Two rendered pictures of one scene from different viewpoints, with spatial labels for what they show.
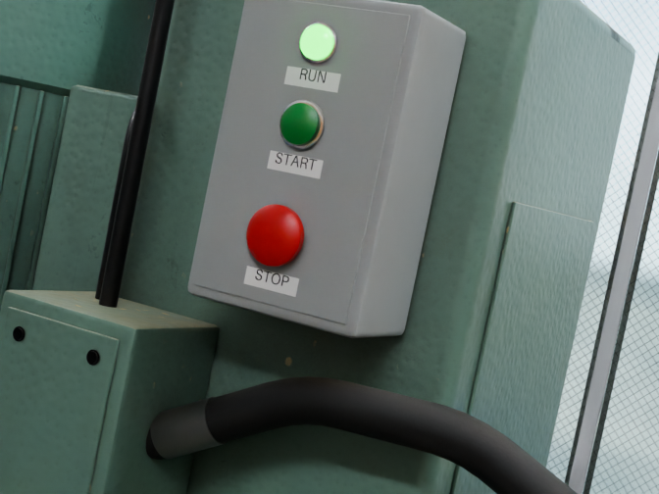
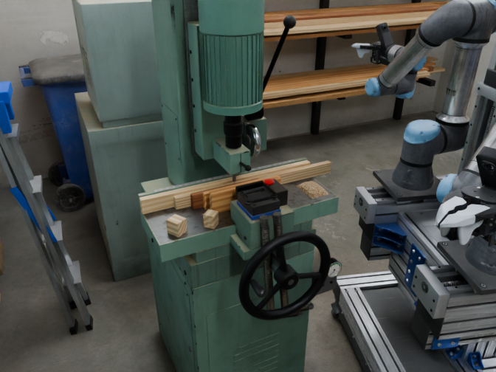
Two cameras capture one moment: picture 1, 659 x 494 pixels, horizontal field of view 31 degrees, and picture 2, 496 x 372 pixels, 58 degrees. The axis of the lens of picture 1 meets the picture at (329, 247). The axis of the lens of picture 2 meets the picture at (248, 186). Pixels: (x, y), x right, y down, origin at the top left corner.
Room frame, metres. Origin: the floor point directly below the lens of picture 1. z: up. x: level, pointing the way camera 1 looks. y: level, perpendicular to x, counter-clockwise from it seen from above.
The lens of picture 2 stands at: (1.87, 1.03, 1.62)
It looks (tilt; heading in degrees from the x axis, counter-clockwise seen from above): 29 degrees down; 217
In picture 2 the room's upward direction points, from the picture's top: straight up
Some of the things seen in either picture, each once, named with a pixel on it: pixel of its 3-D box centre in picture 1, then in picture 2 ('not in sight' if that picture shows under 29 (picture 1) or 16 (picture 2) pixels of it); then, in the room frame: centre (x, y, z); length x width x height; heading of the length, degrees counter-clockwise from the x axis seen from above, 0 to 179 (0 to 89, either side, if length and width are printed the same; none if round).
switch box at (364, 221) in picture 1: (326, 162); not in sight; (0.60, 0.01, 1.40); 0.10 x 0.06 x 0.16; 63
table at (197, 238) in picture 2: not in sight; (248, 218); (0.92, 0.33, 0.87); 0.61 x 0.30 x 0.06; 153
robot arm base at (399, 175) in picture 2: not in sight; (414, 169); (0.27, 0.63, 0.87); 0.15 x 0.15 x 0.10
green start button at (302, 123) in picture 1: (299, 123); not in sight; (0.57, 0.03, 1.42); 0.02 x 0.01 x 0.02; 63
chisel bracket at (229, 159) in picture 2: not in sight; (232, 156); (0.86, 0.21, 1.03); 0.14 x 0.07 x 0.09; 63
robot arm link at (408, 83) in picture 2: not in sight; (402, 83); (0.04, 0.46, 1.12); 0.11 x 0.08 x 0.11; 150
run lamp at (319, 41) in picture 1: (316, 41); not in sight; (0.57, 0.03, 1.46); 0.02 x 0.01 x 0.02; 63
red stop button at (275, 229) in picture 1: (275, 235); not in sight; (0.57, 0.03, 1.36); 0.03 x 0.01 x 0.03; 63
